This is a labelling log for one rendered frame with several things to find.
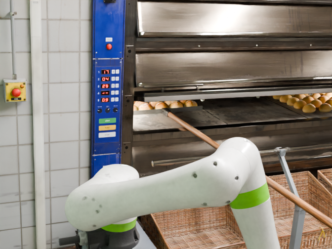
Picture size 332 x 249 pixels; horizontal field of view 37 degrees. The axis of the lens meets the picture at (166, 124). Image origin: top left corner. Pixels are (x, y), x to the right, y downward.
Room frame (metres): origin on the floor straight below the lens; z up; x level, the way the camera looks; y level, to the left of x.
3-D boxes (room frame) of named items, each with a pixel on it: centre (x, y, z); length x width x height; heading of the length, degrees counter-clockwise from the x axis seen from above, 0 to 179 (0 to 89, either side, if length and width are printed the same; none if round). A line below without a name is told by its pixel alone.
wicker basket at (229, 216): (2.40, -0.22, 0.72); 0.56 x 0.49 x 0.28; 114
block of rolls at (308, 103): (3.50, -1.02, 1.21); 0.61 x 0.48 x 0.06; 23
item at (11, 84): (2.25, 0.71, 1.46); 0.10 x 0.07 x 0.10; 113
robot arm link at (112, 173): (1.40, 0.14, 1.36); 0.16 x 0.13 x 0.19; 156
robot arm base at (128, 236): (1.39, 0.19, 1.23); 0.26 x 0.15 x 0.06; 114
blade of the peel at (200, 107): (3.13, 0.10, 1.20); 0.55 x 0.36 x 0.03; 116
